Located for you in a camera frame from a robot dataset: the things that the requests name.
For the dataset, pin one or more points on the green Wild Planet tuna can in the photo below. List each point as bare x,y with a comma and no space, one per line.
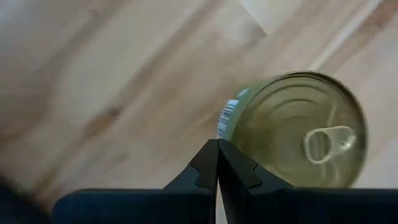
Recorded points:
295,124

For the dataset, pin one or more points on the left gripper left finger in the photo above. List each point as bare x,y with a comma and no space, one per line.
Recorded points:
155,208

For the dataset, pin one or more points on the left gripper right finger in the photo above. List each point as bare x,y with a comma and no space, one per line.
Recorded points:
295,208

